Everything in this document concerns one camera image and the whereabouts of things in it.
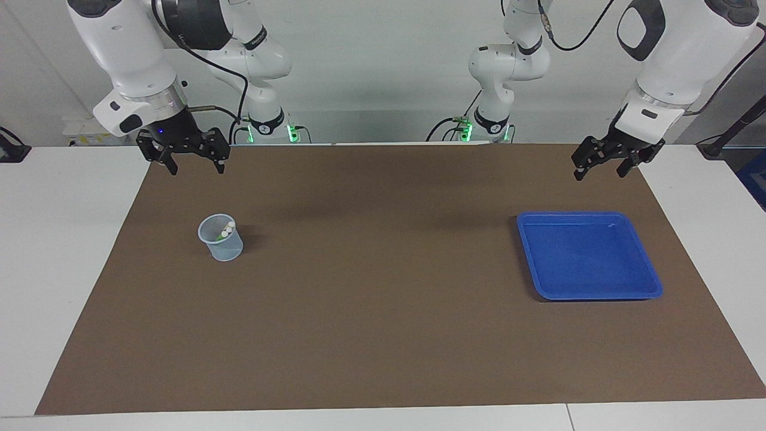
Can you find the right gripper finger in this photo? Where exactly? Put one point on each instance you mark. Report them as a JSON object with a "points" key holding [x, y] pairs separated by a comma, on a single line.
{"points": [[218, 146], [157, 149]]}

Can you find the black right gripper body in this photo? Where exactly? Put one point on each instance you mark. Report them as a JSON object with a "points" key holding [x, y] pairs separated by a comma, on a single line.
{"points": [[179, 131]]}

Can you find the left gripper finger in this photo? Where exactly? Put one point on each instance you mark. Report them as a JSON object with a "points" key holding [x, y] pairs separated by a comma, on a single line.
{"points": [[589, 152], [634, 157]]}

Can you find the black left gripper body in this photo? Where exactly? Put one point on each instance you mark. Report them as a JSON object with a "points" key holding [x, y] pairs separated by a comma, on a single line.
{"points": [[622, 143]]}

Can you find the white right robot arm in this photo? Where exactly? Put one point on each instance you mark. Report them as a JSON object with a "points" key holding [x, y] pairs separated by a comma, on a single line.
{"points": [[119, 48]]}

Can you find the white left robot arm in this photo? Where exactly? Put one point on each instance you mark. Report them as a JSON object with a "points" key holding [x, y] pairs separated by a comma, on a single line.
{"points": [[682, 60]]}

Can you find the blue plastic tray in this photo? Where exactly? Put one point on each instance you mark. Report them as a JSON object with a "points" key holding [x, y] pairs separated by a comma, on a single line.
{"points": [[586, 257]]}

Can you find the white power strip box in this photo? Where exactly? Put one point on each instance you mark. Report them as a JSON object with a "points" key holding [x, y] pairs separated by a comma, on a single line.
{"points": [[96, 131]]}

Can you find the black stand pole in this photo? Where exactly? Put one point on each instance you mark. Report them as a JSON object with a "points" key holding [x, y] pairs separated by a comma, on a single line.
{"points": [[733, 129]]}

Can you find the light blue mesh pen cup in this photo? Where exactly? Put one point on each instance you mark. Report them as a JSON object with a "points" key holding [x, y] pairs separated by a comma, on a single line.
{"points": [[226, 251]]}

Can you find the blue crate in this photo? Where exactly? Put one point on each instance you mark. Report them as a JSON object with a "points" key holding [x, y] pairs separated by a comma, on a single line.
{"points": [[755, 179]]}

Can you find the brown table mat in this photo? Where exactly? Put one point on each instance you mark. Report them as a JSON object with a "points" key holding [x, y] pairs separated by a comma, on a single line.
{"points": [[383, 299]]}

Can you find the black clamp bracket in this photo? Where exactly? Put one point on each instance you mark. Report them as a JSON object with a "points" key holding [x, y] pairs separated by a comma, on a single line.
{"points": [[12, 152]]}

